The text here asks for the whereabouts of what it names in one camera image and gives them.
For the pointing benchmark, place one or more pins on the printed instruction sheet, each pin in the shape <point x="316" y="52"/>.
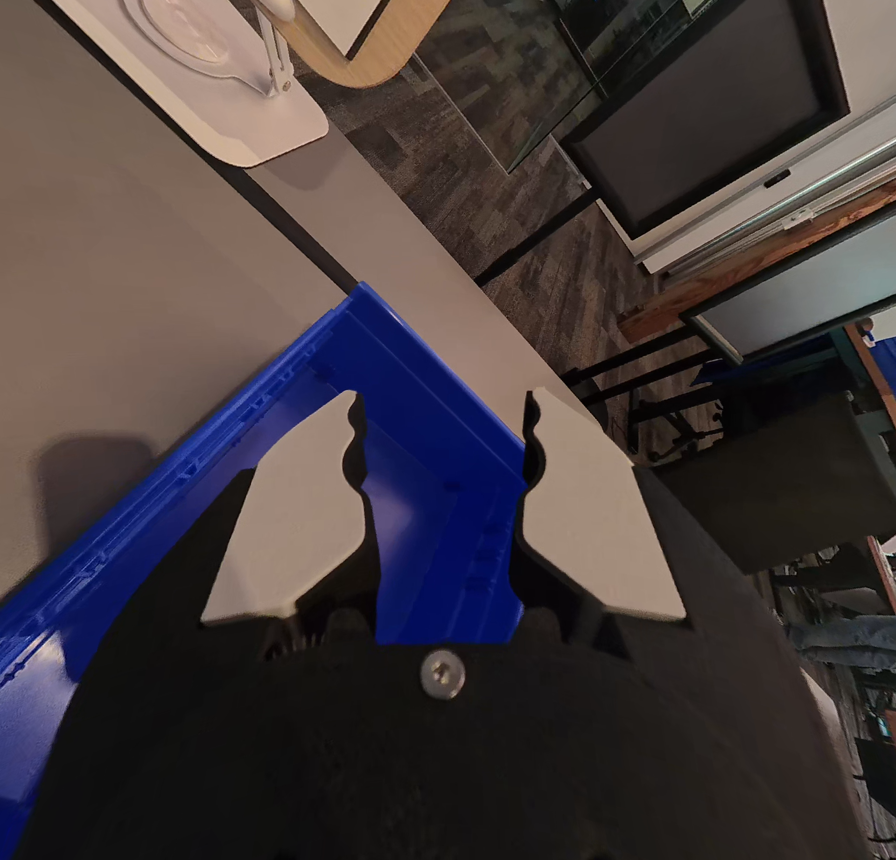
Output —
<point x="336" y="6"/>

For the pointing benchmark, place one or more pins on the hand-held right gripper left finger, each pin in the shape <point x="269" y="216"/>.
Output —
<point x="294" y="524"/>

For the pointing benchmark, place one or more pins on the blue plastic bin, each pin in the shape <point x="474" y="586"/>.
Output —
<point x="420" y="419"/>

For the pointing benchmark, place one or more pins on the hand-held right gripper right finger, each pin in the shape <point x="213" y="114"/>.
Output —
<point x="602" y="524"/>

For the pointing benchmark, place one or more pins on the black office chair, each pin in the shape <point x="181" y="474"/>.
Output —
<point x="770" y="489"/>

